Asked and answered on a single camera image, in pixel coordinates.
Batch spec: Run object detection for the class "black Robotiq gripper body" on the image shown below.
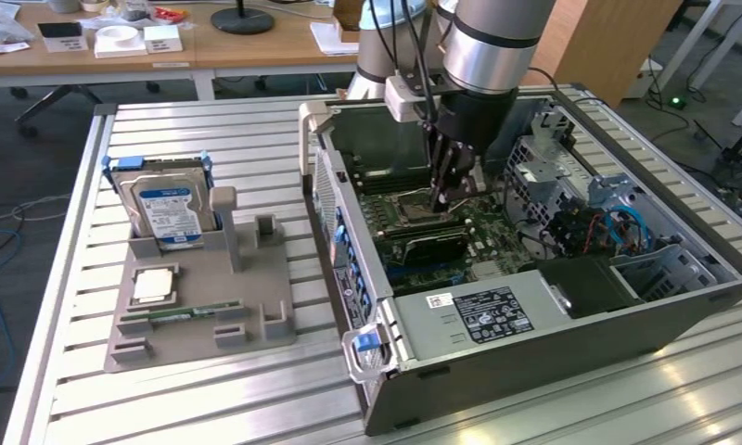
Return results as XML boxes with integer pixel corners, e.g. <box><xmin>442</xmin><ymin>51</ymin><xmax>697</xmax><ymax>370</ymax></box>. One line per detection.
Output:
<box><xmin>436</xmin><ymin>87</ymin><xmax>520</xmax><ymax>157</ymax></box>

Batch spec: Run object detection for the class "black Nvidia graphics card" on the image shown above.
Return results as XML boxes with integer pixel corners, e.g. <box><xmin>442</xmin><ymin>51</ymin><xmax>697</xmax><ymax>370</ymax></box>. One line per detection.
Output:
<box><xmin>388</xmin><ymin>229</ymin><xmax>476</xmax><ymax>270</ymax></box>

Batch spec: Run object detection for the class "black RAM slot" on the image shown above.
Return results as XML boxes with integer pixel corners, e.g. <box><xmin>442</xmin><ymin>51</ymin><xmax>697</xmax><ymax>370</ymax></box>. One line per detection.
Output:
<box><xmin>358</xmin><ymin>170</ymin><xmax>433</xmax><ymax>184</ymax></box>
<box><xmin>361</xmin><ymin>180</ymin><xmax>433</xmax><ymax>195</ymax></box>
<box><xmin>360</xmin><ymin>175</ymin><xmax>433</xmax><ymax>189</ymax></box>

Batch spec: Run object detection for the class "CPU socket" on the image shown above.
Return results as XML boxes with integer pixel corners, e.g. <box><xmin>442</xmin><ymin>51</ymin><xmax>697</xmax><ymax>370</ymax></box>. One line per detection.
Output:
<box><xmin>393</xmin><ymin>187</ymin><xmax>465</xmax><ymax>228</ymax></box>

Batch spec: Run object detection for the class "green motherboard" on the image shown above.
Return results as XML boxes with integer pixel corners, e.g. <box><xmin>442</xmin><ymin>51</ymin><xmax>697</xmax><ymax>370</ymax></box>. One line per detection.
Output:
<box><xmin>346</xmin><ymin>157</ymin><xmax>549</xmax><ymax>298</ymax></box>

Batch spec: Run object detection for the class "perforated silver disk bay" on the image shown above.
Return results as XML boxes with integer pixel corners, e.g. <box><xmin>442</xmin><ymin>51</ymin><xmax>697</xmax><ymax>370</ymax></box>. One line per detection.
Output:
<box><xmin>504</xmin><ymin>133</ymin><xmax>596</xmax><ymax>245</ymax></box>

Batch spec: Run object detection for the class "stack of white papers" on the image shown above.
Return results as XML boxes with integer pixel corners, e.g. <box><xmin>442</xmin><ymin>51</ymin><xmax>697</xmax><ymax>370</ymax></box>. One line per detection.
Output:
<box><xmin>309</xmin><ymin>20</ymin><xmax>365</xmax><ymax>57</ymax></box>

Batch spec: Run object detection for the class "grey power supply unit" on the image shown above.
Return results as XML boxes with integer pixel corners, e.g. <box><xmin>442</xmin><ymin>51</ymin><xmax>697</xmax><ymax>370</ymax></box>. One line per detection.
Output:
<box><xmin>393</xmin><ymin>271</ymin><xmax>576</xmax><ymax>363</ymax></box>

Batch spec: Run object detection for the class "brown cardboard box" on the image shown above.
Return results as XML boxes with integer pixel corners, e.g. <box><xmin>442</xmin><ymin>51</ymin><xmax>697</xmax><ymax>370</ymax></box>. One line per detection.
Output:
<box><xmin>331</xmin><ymin>0</ymin><xmax>373</xmax><ymax>32</ymax></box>

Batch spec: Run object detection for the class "black round lamp base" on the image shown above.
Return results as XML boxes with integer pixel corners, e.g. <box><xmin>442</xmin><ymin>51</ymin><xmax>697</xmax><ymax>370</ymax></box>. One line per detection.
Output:
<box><xmin>210</xmin><ymin>0</ymin><xmax>278</xmax><ymax>35</ymax></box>

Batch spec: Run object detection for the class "grey open PC case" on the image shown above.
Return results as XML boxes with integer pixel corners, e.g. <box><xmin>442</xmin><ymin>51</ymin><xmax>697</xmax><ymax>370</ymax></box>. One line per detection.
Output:
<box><xmin>297</xmin><ymin>83</ymin><xmax>742</xmax><ymax>438</ymax></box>

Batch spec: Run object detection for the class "green RAM stick bare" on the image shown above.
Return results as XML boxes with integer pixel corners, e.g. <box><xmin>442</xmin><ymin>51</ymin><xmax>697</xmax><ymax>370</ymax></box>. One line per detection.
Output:
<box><xmin>146</xmin><ymin>300</ymin><xmax>245</xmax><ymax>322</ymax></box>

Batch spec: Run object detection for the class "silver CPU chip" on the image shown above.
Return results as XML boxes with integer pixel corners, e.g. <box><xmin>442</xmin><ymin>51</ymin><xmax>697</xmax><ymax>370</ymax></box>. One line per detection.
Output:
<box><xmin>132</xmin><ymin>269</ymin><xmax>178</xmax><ymax>302</ymax></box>

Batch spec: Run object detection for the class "grey printed parts rack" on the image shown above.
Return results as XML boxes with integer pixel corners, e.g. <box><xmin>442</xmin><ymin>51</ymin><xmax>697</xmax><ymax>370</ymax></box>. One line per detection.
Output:
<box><xmin>103</xmin><ymin>184</ymin><xmax>299</xmax><ymax>375</ymax></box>

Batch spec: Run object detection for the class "white cube box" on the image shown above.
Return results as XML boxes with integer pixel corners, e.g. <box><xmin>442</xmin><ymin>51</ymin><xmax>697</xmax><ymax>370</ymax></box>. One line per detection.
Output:
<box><xmin>143</xmin><ymin>24</ymin><xmax>183</xmax><ymax>55</ymax></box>

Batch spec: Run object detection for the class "flat white box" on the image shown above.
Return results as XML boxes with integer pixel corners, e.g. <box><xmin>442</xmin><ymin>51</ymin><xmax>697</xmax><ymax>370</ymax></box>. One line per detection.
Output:
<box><xmin>92</xmin><ymin>37</ymin><xmax>151</xmax><ymax>59</ymax></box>

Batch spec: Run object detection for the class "dark bundle on desk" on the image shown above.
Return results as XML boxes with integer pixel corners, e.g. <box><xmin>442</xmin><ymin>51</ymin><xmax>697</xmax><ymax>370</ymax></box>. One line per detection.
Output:
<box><xmin>118</xmin><ymin>0</ymin><xmax>155</xmax><ymax>23</ymax></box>

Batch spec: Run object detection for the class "white tape roll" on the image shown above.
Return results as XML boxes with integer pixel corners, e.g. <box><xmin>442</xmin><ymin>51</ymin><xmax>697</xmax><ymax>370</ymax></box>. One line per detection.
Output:
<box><xmin>96</xmin><ymin>25</ymin><xmax>141</xmax><ymax>47</ymax></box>

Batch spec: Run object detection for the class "black office chair base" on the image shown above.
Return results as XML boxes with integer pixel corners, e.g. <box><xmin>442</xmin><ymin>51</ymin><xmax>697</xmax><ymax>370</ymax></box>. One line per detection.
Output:
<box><xmin>11</xmin><ymin>82</ymin><xmax>107</xmax><ymax>139</ymax></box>

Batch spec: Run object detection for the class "wooden desk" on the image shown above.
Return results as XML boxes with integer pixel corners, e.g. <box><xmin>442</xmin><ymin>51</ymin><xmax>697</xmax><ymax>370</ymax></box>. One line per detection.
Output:
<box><xmin>0</xmin><ymin>0</ymin><xmax>537</xmax><ymax>101</ymax></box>

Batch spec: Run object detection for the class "white box with black top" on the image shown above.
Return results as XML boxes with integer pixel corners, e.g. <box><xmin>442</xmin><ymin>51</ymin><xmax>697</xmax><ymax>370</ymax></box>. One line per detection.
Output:
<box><xmin>36</xmin><ymin>21</ymin><xmax>92</xmax><ymax>54</ymax></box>

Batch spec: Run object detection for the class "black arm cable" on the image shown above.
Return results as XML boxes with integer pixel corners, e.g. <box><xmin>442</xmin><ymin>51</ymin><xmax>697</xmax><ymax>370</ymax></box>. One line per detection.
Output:
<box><xmin>370</xmin><ymin>0</ymin><xmax>442</xmax><ymax>127</ymax></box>

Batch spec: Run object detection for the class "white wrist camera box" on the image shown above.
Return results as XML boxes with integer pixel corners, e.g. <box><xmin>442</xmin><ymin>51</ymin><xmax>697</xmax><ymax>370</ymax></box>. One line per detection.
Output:
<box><xmin>384</xmin><ymin>76</ymin><xmax>440</xmax><ymax>124</ymax></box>

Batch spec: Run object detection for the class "blue wire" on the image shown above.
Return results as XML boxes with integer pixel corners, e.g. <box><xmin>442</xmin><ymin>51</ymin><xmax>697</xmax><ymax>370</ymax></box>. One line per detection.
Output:
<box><xmin>611</xmin><ymin>203</ymin><xmax>657</xmax><ymax>257</ymax></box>

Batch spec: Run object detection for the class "hard disk with blue bracket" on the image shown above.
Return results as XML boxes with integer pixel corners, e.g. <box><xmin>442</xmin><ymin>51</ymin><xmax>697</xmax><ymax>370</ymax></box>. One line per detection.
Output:
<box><xmin>100</xmin><ymin>150</ymin><xmax>219</xmax><ymax>251</ymax></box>

